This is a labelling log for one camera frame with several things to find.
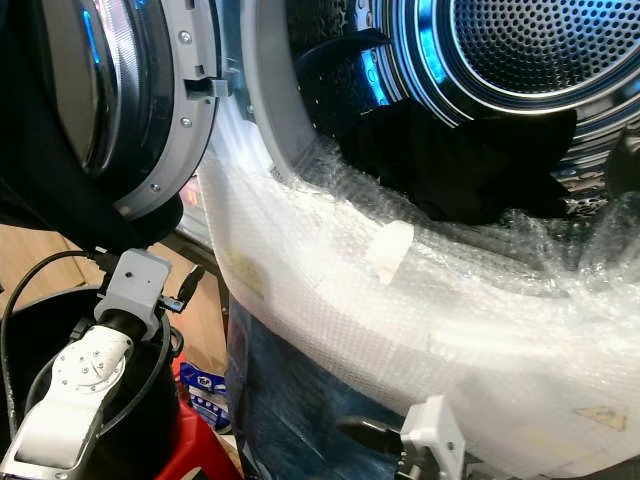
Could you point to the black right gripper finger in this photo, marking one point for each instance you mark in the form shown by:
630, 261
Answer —
370, 432

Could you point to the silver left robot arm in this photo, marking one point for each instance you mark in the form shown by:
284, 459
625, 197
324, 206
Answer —
85, 385

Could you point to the blue protective film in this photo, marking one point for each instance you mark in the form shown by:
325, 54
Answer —
290, 400

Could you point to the clear bubble wrap sheet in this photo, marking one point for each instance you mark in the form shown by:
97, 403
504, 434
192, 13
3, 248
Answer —
410, 330

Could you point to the blue white package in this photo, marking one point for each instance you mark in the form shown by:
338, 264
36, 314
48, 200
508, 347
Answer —
205, 390

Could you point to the red plastic stool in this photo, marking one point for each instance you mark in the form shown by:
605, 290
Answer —
190, 445

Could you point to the white tape piece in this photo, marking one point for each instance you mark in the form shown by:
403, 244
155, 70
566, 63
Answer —
390, 250

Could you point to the yellow warning sticker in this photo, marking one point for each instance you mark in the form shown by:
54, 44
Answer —
600, 418

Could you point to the black laundry bucket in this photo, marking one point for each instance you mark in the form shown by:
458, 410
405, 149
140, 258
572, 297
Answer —
50, 330

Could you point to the black clothing pile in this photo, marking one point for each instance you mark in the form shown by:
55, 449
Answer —
450, 160

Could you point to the grey rubber door gasket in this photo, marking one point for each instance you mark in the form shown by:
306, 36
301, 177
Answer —
265, 90

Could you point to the black drum lifter paddle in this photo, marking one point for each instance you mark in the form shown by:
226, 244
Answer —
345, 45

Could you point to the round glass washer door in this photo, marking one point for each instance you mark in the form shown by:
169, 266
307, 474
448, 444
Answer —
160, 100

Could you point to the perforated steel washer drum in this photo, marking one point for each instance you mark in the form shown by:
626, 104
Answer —
520, 50

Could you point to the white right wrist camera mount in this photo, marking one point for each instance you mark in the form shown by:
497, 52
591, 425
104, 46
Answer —
435, 435

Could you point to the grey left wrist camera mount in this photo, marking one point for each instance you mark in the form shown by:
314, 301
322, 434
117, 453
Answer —
138, 280

